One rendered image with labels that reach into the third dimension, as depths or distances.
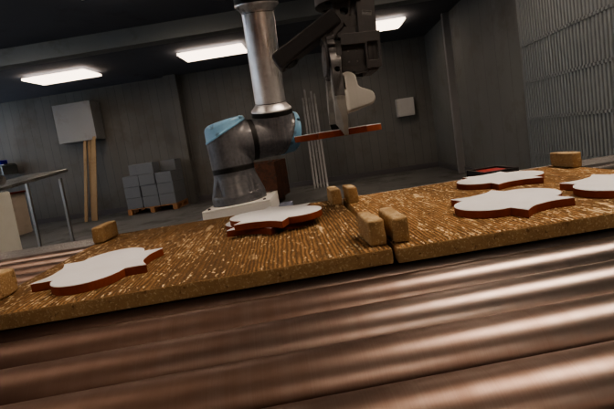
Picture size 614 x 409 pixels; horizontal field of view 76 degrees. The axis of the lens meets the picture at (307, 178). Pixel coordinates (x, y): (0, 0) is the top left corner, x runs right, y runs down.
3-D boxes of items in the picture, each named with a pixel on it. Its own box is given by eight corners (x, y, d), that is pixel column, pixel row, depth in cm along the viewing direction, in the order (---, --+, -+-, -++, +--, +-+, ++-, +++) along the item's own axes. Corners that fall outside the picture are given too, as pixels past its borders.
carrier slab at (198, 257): (112, 243, 70) (111, 235, 70) (338, 207, 73) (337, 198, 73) (-48, 340, 35) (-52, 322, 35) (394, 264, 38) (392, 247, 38)
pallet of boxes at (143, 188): (188, 203, 934) (180, 157, 924) (177, 208, 861) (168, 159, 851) (143, 210, 939) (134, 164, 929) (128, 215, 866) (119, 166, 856)
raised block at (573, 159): (550, 166, 73) (548, 152, 73) (559, 165, 73) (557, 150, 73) (573, 168, 67) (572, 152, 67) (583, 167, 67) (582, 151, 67)
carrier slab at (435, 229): (343, 206, 73) (342, 198, 72) (555, 173, 75) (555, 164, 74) (398, 264, 38) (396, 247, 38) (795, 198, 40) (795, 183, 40)
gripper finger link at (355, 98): (382, 121, 54) (371, 65, 57) (339, 126, 53) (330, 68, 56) (378, 131, 56) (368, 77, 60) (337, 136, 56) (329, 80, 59)
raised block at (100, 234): (109, 236, 69) (105, 221, 69) (120, 235, 69) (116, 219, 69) (92, 245, 63) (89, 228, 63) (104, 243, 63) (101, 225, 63)
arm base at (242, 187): (217, 203, 118) (209, 170, 117) (266, 192, 119) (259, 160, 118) (209, 210, 103) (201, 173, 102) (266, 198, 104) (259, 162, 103)
